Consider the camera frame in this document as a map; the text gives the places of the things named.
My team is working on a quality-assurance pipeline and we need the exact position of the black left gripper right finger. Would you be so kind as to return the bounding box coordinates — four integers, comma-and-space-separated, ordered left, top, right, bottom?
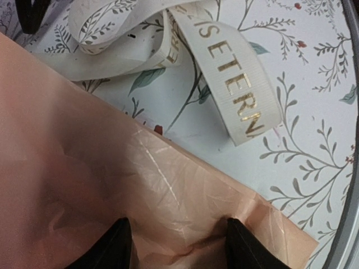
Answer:
225, 218, 289, 269

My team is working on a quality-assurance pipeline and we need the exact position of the beige wrapping paper sheet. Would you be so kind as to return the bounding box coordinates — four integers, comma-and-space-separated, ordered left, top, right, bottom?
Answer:
1, 35, 317, 268

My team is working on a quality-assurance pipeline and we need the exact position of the white lace ribbon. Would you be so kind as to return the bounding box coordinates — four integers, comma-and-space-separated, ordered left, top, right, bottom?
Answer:
38, 1, 282, 145

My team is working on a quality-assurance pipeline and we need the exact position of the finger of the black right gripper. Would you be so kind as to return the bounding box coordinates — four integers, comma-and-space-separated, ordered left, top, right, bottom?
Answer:
15, 0, 47, 34

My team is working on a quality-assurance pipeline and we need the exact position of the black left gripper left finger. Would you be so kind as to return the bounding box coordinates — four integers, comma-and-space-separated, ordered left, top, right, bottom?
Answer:
70, 218, 132, 269

